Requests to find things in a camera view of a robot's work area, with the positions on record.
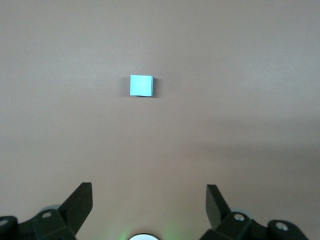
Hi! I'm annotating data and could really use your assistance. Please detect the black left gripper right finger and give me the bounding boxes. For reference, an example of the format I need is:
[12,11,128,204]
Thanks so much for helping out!
[199,184,309,240]

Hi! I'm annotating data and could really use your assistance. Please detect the blue foam block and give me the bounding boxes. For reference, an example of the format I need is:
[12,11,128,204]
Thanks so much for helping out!
[129,74,154,98]

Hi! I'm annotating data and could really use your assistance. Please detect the brown table cloth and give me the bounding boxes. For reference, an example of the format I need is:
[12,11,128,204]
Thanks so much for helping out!
[0,0,320,240]

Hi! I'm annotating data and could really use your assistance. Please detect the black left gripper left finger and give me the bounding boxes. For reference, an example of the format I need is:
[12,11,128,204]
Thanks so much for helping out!
[0,182,94,240]

